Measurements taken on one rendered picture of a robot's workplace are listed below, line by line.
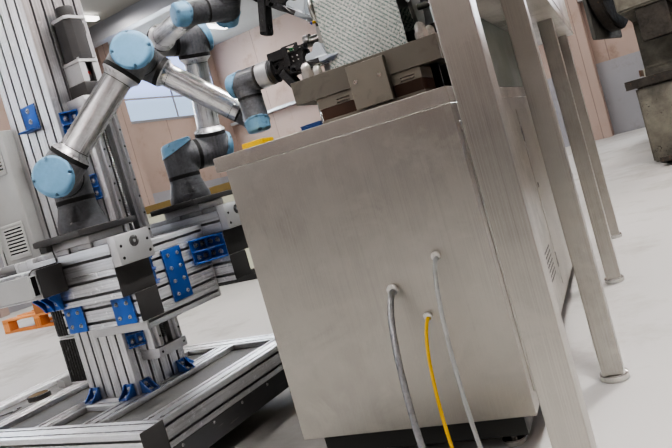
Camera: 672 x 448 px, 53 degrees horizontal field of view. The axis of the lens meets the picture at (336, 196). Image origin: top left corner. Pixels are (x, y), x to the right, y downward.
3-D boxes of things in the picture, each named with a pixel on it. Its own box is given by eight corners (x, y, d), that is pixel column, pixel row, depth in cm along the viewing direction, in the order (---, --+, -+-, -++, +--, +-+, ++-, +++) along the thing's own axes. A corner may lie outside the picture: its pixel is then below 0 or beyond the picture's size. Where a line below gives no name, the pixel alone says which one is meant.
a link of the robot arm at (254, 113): (271, 130, 212) (261, 96, 211) (273, 126, 201) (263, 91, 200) (247, 137, 211) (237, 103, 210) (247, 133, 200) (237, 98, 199)
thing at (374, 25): (335, 82, 193) (317, 19, 192) (411, 55, 183) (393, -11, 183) (334, 82, 192) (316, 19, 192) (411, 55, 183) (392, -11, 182)
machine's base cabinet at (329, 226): (480, 260, 415) (442, 125, 411) (588, 238, 389) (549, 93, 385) (311, 475, 184) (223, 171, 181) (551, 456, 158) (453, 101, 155)
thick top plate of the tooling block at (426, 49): (320, 104, 191) (314, 84, 191) (456, 60, 175) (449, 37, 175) (296, 106, 176) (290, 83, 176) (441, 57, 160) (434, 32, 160)
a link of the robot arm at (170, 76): (117, 72, 216) (256, 141, 222) (111, 65, 205) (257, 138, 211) (134, 40, 216) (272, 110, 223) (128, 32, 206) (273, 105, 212)
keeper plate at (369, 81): (359, 110, 170) (347, 67, 170) (396, 98, 166) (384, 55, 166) (356, 110, 168) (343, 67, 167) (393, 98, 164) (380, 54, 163)
